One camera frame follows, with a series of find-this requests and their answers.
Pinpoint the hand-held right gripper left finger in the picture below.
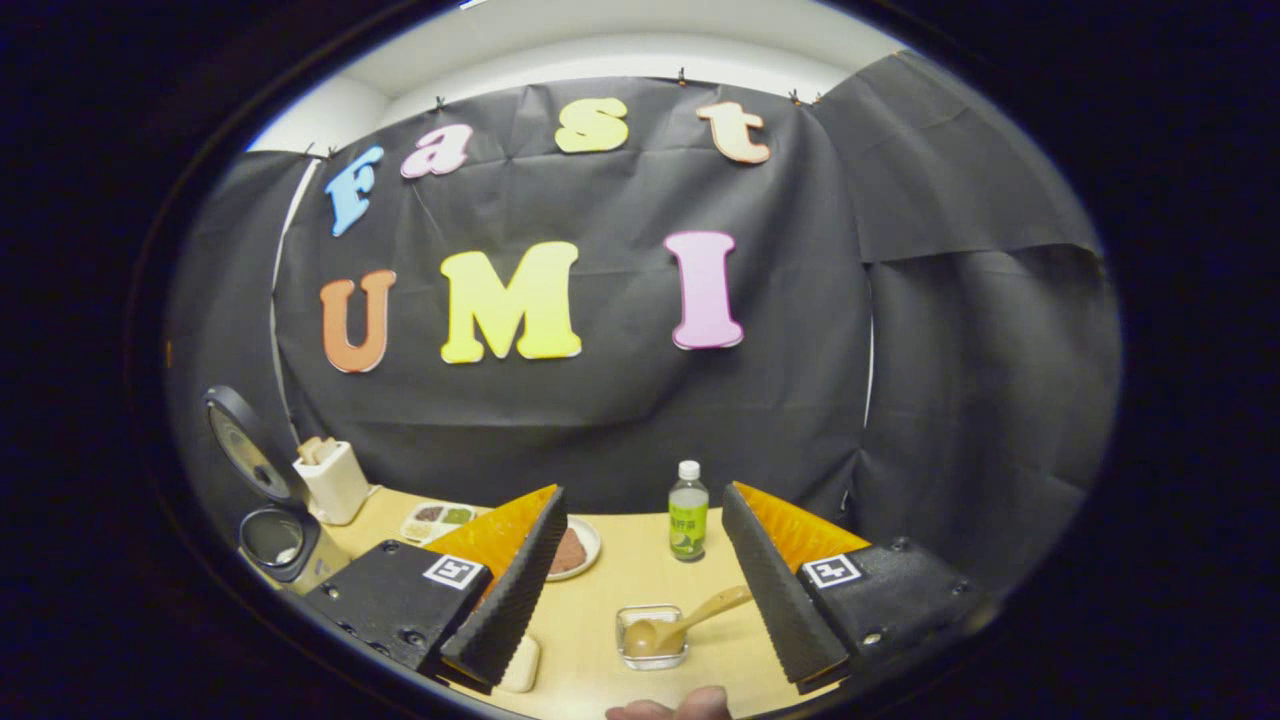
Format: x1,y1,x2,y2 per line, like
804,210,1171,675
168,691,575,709
300,485,568,695

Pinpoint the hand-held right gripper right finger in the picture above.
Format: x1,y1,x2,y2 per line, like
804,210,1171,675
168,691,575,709
722,482,987,695

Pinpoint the clear plastic rice container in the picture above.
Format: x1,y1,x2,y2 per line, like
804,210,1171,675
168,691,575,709
497,634,543,695

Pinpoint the wooden spoon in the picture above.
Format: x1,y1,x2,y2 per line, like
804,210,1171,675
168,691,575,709
622,586,755,659

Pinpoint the clear chopstick holder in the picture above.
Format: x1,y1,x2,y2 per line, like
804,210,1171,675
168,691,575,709
616,604,690,672

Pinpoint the silver black rice cooker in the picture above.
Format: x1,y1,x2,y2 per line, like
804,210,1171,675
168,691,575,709
203,386,351,597

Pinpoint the white utensil holder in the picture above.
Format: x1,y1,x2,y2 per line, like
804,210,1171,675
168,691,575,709
293,437,372,527

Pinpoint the brown meat piece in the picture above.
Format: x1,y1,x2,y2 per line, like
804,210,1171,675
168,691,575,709
548,528,590,576

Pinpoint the round white plate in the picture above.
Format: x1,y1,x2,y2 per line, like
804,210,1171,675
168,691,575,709
545,516,604,583

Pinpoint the white divided bean dish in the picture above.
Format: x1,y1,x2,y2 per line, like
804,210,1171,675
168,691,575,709
400,502,480,547

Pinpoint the green label drink bottle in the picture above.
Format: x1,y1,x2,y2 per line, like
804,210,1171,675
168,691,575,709
668,460,711,564

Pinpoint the black backdrop cloth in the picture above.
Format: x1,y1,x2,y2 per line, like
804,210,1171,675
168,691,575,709
165,50,1121,561

